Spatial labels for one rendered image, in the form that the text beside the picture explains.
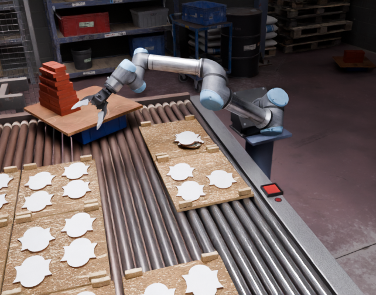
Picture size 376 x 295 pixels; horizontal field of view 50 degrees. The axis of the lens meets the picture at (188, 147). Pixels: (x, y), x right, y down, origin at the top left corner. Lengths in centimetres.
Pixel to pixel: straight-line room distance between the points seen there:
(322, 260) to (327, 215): 175
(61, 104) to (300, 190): 208
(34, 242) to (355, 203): 254
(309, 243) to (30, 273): 100
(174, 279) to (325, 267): 53
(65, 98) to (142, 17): 394
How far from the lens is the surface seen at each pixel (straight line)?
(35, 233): 168
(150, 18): 623
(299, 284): 146
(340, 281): 150
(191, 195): 175
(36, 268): 154
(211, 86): 194
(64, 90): 234
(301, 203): 337
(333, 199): 348
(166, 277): 142
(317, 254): 157
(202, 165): 197
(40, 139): 244
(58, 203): 182
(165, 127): 234
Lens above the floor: 197
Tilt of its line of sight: 29 degrees down
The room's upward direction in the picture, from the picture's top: 2 degrees counter-clockwise
